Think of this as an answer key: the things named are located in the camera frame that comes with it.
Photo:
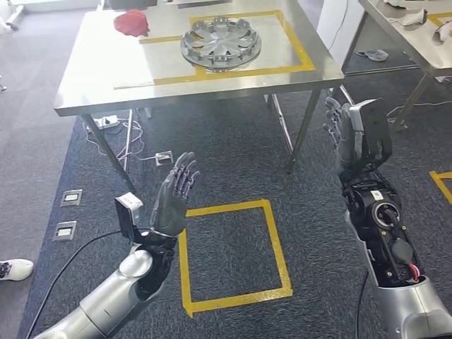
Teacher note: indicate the person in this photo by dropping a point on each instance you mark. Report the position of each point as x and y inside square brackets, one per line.
[17, 270]

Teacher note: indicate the silver wheel hubcap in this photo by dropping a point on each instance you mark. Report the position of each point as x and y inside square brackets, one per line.
[220, 44]

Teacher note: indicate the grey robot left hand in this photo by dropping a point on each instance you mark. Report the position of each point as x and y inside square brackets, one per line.
[169, 210]

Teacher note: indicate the grey sneaker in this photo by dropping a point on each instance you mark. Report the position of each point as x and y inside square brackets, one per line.
[374, 55]

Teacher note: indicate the steel floor outlet box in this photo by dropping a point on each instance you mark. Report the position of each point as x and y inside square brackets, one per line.
[71, 198]
[65, 231]
[164, 158]

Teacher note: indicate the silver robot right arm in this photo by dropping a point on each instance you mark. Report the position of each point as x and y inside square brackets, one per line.
[388, 243]

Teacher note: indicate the white power strip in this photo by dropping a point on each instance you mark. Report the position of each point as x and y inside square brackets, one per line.
[106, 122]

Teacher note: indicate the right wrist camera mount plate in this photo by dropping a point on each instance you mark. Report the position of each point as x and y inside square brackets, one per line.
[374, 126]

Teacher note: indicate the white panel board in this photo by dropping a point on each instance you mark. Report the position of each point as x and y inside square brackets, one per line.
[339, 28]

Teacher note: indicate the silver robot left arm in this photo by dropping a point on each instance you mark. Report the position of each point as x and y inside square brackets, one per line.
[112, 295]

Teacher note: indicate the red cloth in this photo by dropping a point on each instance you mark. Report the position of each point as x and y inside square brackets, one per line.
[130, 23]

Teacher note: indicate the steel workbench table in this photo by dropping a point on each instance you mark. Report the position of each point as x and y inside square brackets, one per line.
[99, 70]

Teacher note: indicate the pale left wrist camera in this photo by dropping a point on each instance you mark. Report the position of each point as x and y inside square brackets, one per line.
[127, 217]

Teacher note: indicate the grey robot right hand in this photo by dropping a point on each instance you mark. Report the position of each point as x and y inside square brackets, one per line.
[344, 145]

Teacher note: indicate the yellow floor tape square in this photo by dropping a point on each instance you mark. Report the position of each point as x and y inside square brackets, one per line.
[441, 185]

